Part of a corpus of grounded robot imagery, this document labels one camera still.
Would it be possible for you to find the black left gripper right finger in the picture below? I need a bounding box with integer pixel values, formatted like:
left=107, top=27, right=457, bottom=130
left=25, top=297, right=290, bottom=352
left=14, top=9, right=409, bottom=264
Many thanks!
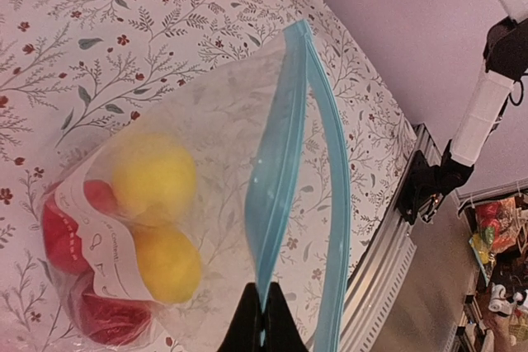
left=262, top=282, right=308, bottom=352

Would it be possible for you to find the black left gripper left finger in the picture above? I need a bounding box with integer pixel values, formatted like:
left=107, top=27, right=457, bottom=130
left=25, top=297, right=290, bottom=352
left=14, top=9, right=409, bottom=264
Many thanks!
left=220, top=283, right=263, bottom=352

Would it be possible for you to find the clear zip top bag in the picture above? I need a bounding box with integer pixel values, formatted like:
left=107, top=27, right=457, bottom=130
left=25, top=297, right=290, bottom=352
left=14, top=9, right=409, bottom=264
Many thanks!
left=42, top=21, right=351, bottom=351

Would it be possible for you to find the red toy bell pepper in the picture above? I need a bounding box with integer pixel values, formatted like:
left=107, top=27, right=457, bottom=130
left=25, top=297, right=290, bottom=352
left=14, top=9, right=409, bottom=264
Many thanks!
left=42, top=180, right=118, bottom=275

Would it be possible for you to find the red toy pomegranate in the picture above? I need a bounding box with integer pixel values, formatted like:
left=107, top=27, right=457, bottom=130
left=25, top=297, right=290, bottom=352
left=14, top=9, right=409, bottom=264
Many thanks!
left=67, top=272, right=152, bottom=347

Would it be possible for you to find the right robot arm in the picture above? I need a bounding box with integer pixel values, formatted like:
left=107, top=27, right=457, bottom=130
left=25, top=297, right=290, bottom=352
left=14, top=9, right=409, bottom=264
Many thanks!
left=435, top=0, right=527, bottom=195

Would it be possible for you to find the floral tablecloth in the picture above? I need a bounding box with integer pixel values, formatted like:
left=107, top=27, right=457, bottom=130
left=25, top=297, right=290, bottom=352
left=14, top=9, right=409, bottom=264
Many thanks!
left=1, top=0, right=417, bottom=351

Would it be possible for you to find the aluminium table front rail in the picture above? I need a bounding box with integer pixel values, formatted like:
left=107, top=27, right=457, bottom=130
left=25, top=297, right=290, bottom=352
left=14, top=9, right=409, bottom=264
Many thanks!
left=304, top=123, right=467, bottom=352

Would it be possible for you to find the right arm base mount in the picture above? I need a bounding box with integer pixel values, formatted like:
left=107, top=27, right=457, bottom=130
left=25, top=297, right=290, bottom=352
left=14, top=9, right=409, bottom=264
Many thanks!
left=396, top=150, right=444, bottom=225

